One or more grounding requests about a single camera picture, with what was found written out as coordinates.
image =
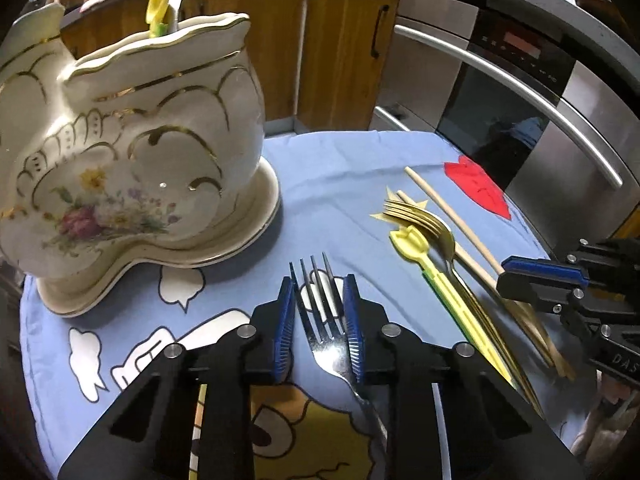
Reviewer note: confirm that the steel fork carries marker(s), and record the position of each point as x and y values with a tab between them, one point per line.
320	330

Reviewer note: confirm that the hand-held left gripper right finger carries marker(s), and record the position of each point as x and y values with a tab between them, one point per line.
353	330

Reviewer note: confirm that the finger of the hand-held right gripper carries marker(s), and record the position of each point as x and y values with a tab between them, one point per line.
530	290
542	267

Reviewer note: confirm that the white dish cloth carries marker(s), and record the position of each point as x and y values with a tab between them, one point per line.
115	0

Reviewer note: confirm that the blue cartoon printed cloth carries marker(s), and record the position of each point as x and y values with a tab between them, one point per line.
325	200

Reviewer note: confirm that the cream floral ceramic utensil holder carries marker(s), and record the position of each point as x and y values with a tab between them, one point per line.
150	160

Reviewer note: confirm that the wooden kitchen cabinet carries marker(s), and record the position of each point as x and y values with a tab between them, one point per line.
325	60

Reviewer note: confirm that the person's right hand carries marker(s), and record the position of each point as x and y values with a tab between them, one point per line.
602	420

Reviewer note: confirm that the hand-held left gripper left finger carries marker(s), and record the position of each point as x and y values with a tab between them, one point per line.
284	330

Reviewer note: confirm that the cream ceramic holder tray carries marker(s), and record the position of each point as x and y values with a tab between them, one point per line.
240	245

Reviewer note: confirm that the gold fork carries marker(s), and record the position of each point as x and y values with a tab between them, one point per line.
440	235

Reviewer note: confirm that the built-in steel oven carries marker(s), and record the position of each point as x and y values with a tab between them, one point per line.
500	110

